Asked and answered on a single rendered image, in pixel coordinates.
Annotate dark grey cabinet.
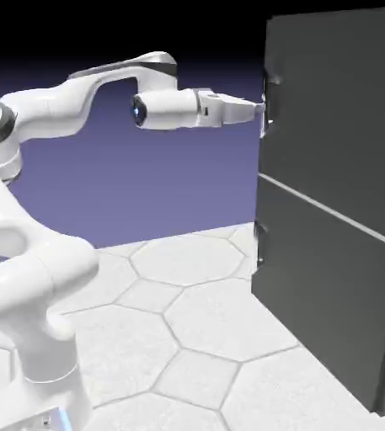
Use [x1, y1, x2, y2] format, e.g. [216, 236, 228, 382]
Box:
[250, 4, 385, 418]

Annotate silver curved door handle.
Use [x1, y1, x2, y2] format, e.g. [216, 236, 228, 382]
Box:
[259, 72, 282, 140]

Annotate dark curved door handle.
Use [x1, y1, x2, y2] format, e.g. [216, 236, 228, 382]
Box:
[254, 220, 268, 267]

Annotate dark grey cabinet door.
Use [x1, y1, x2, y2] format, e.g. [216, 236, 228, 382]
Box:
[259, 16, 275, 176]
[250, 173, 264, 294]

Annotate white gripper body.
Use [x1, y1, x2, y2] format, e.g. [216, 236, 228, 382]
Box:
[221, 93, 259, 126]

